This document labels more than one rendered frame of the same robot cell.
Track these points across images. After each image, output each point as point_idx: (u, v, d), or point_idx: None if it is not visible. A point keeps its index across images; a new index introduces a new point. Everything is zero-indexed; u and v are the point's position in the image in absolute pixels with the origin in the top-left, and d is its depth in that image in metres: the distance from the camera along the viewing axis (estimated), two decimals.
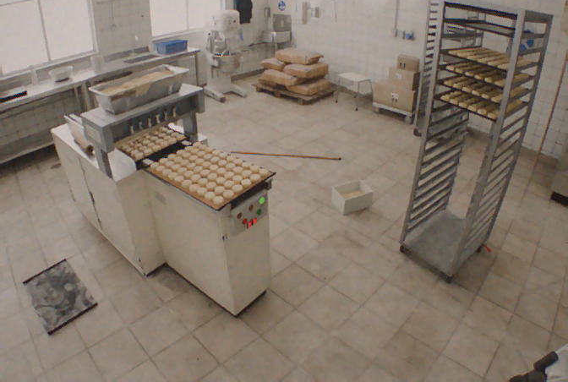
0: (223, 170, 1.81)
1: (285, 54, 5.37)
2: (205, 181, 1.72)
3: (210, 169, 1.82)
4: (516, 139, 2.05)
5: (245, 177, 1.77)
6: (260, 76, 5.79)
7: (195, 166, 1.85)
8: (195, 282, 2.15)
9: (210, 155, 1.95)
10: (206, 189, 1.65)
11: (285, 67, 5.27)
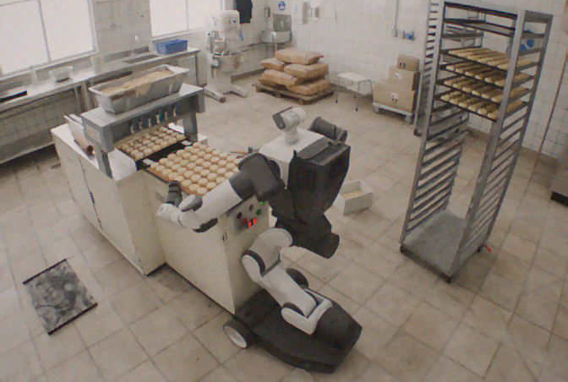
0: (223, 170, 1.81)
1: (285, 54, 5.37)
2: (205, 181, 1.72)
3: (210, 169, 1.82)
4: (516, 139, 2.05)
5: None
6: (260, 76, 5.79)
7: (195, 166, 1.85)
8: (195, 282, 2.15)
9: (210, 155, 1.95)
10: (206, 189, 1.65)
11: (285, 67, 5.27)
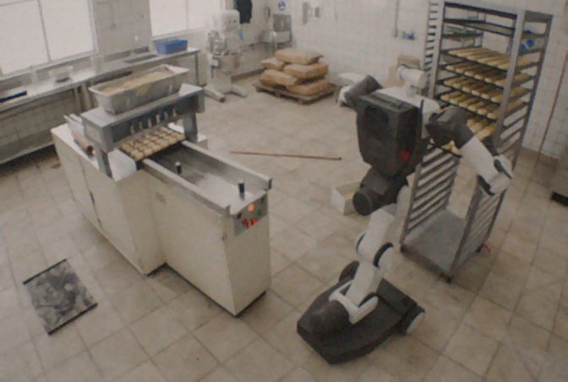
0: None
1: (285, 54, 5.37)
2: None
3: None
4: (516, 139, 2.05)
5: None
6: (260, 76, 5.79)
7: None
8: (195, 282, 2.15)
9: (477, 127, 1.73)
10: None
11: (285, 67, 5.27)
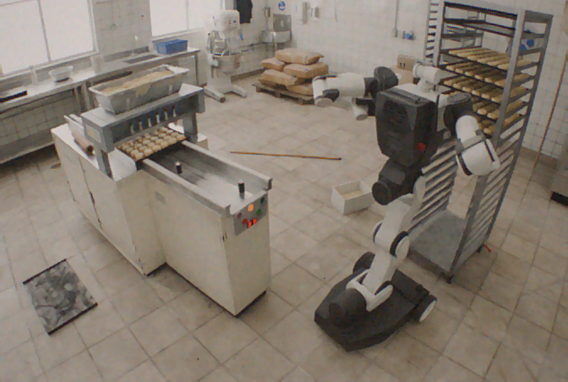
0: (481, 117, 1.90)
1: (285, 54, 5.37)
2: None
3: None
4: (516, 139, 2.05)
5: (477, 124, 1.82)
6: (260, 76, 5.79)
7: None
8: (195, 282, 2.15)
9: None
10: None
11: (285, 67, 5.27)
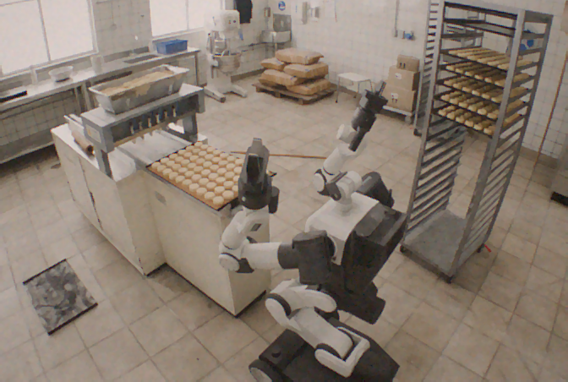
0: (481, 117, 1.90)
1: (285, 54, 5.37)
2: (463, 110, 1.98)
3: None
4: (516, 139, 2.05)
5: (477, 124, 1.82)
6: (260, 76, 5.79)
7: None
8: (195, 282, 2.15)
9: None
10: (452, 109, 1.98)
11: (285, 67, 5.27)
